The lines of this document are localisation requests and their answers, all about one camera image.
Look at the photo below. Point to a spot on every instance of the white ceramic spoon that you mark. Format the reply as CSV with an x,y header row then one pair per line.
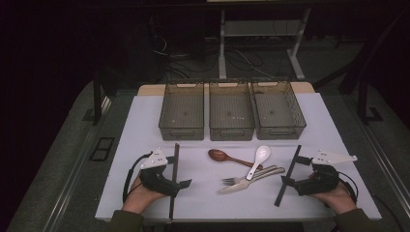
x,y
262,153

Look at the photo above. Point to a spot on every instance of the metal fork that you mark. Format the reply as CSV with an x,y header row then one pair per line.
x,y
230,181

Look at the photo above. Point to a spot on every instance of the black metal stand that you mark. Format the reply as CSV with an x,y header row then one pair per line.
x,y
363,103

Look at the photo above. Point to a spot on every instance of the metal table knife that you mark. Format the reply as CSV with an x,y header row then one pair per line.
x,y
232,189

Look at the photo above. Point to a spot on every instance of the smoky clear plastic bin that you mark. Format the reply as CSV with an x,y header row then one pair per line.
x,y
230,111
277,111
182,111

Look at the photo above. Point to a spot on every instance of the brown wooden spoon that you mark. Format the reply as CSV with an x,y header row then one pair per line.
x,y
216,155

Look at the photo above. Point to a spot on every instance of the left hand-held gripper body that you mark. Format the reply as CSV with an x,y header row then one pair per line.
x,y
154,180

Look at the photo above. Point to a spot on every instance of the white table mat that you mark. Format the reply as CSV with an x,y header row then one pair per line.
x,y
199,201

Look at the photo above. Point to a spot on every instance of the metal floor rail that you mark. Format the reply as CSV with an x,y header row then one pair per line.
x,y
391,175
69,187

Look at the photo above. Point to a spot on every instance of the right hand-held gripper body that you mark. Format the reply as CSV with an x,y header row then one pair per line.
x,y
319,182

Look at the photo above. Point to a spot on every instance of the white metal stand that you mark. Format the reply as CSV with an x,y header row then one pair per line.
x,y
222,48

